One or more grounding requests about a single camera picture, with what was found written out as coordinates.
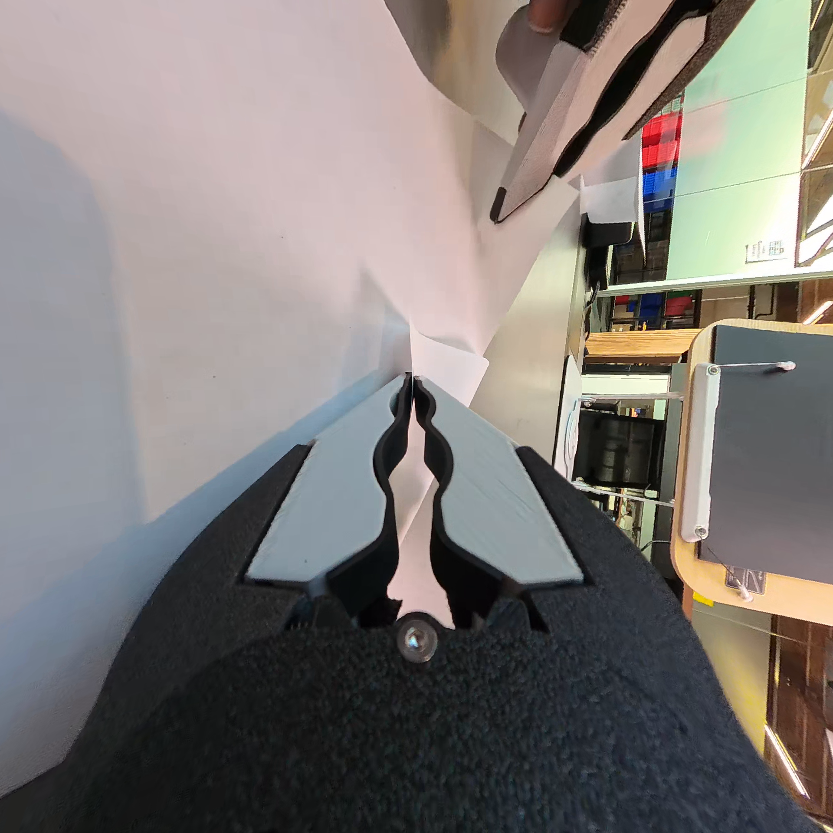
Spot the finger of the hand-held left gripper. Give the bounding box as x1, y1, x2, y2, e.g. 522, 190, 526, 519
491, 0, 676, 223
553, 13, 710, 180

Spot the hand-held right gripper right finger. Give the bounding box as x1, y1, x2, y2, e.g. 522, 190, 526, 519
413, 376, 585, 631

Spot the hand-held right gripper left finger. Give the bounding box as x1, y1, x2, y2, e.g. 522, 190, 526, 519
246, 372, 414, 629

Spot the white paper sheet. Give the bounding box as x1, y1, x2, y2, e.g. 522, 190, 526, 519
0, 0, 582, 800

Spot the black desk power box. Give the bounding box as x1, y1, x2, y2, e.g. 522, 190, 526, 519
584, 221, 637, 290

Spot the person's left hand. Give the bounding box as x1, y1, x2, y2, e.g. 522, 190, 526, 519
528, 0, 580, 35

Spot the stack of red crates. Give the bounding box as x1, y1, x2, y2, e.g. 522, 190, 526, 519
641, 111, 684, 169

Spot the stack of blue crates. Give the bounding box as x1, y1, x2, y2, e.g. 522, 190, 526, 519
641, 166, 679, 212

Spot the black laptop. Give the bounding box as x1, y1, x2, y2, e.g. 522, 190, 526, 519
673, 319, 833, 629

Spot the wooden post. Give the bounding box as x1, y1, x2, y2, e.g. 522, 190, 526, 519
584, 328, 702, 364

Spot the white partition frame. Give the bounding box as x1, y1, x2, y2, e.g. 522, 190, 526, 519
595, 273, 833, 299

